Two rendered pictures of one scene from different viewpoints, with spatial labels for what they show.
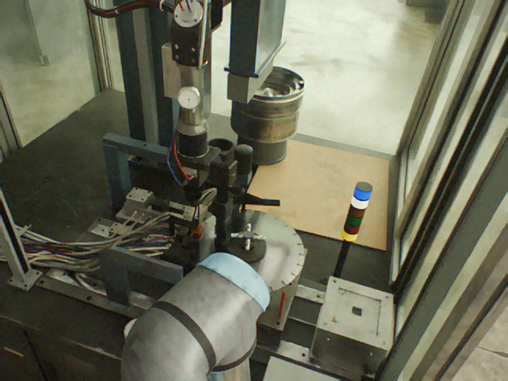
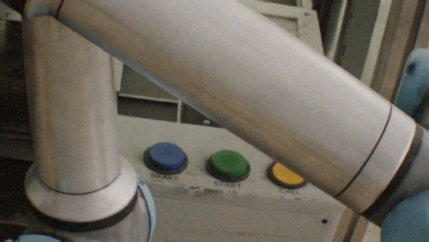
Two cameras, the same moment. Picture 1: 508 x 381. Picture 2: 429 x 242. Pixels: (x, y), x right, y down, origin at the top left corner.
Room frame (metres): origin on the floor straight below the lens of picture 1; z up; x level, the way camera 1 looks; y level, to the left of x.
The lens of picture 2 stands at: (-0.35, 0.14, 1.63)
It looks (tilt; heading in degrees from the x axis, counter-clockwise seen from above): 38 degrees down; 339
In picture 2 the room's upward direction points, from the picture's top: 11 degrees clockwise
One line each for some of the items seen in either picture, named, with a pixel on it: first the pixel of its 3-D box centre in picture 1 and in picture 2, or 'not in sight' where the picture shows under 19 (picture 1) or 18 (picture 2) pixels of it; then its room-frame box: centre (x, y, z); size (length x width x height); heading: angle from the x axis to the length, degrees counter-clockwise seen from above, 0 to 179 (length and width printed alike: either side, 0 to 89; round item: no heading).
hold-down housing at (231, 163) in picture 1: (222, 186); not in sight; (0.84, 0.08, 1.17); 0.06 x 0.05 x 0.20; 67
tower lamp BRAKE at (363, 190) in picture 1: (363, 190); not in sight; (0.91, -0.29, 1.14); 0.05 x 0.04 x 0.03; 166
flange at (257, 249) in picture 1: (247, 244); not in sight; (0.84, 0.01, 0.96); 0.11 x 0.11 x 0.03
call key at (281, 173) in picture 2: not in sight; (287, 178); (0.43, -0.26, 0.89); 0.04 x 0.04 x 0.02
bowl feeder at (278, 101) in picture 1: (264, 118); not in sight; (1.63, -0.01, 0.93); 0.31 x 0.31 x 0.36
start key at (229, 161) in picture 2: not in sight; (227, 167); (0.45, -0.20, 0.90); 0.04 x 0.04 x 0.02
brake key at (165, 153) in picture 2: not in sight; (165, 159); (0.46, -0.13, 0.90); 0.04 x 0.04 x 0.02
